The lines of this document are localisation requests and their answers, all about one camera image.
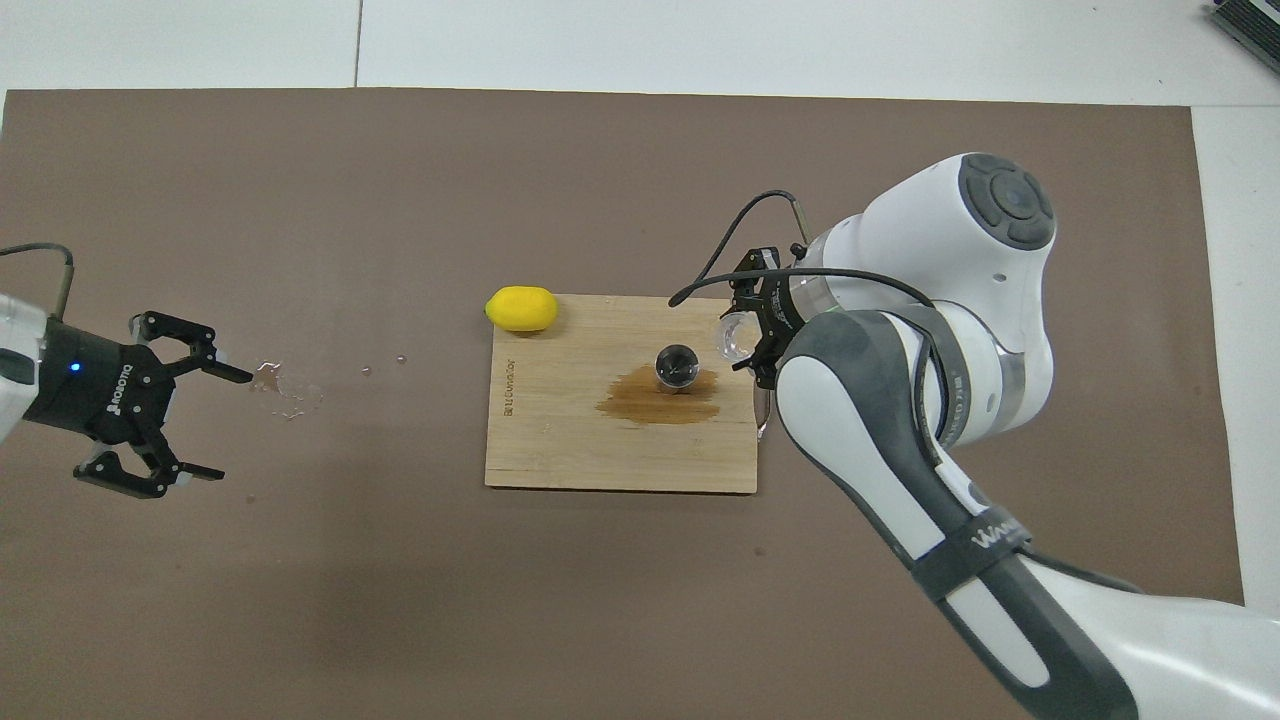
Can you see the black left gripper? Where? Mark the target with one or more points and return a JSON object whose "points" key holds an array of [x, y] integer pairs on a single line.
{"points": [[95, 385]]}

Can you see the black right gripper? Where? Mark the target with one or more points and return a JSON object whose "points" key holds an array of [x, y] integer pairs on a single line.
{"points": [[780, 320]]}

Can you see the clear glass cup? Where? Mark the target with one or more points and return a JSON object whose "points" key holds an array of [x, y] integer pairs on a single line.
{"points": [[737, 337]]}

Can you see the steel double jigger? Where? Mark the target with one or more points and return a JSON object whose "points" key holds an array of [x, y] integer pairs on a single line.
{"points": [[677, 367]]}

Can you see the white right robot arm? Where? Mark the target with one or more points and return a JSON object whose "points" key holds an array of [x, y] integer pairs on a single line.
{"points": [[930, 250]]}

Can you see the spilled water puddle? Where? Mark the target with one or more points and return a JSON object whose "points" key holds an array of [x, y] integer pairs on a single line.
{"points": [[285, 390]]}

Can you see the bamboo cutting board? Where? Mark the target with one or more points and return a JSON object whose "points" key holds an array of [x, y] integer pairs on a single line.
{"points": [[560, 440]]}

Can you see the yellow lemon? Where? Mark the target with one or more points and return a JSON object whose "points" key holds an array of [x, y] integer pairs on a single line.
{"points": [[521, 309]]}

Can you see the brown paper table mat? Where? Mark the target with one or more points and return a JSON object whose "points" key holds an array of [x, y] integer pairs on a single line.
{"points": [[400, 600]]}

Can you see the grey ribbed device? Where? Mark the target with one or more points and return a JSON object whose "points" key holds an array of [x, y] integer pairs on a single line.
{"points": [[1250, 25]]}

